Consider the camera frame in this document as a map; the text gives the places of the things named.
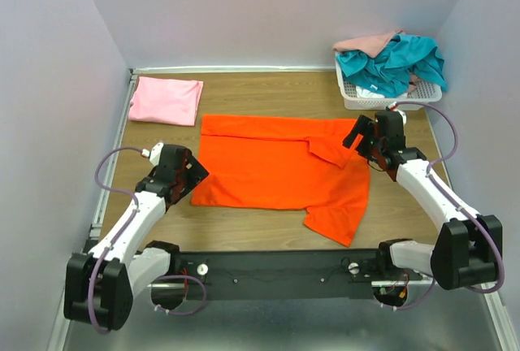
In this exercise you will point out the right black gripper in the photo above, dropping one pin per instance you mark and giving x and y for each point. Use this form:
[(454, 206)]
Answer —
[(361, 126)]

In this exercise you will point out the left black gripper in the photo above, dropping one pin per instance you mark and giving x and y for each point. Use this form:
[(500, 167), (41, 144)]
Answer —
[(197, 173)]

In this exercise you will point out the orange t shirt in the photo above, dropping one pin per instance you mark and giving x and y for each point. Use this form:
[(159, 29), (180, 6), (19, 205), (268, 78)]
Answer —
[(285, 164)]

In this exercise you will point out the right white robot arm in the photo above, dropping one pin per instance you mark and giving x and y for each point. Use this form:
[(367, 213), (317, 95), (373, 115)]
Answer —
[(468, 249)]

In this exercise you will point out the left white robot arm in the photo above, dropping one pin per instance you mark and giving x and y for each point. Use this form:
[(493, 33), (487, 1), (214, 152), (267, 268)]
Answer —
[(101, 284)]

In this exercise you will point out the white t shirt in basket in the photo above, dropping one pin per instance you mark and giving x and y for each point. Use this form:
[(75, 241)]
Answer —
[(366, 93)]

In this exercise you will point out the teal t shirt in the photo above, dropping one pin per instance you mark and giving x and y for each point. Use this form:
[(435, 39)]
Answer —
[(406, 60)]

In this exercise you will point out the white plastic basket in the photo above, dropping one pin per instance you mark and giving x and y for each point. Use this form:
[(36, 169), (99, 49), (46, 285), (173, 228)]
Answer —
[(425, 92)]

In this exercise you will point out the folded pink t shirt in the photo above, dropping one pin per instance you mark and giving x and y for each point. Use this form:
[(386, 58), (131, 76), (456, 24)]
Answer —
[(166, 101)]

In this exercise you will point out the dusty pink t shirt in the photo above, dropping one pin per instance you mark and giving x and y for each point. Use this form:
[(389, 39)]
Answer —
[(369, 45)]

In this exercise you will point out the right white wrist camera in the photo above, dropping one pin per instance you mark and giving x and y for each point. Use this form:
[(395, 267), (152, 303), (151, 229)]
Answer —
[(395, 108)]

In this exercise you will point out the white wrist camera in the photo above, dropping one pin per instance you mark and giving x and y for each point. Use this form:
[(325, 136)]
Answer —
[(395, 108), (153, 155)]

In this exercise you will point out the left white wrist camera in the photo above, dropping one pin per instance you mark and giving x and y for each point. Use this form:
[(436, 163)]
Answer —
[(153, 155)]

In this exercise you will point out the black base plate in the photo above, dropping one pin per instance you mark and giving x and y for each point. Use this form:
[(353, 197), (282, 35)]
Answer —
[(285, 274)]

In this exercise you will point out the aluminium frame rail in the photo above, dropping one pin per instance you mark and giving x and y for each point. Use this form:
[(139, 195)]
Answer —
[(444, 321)]

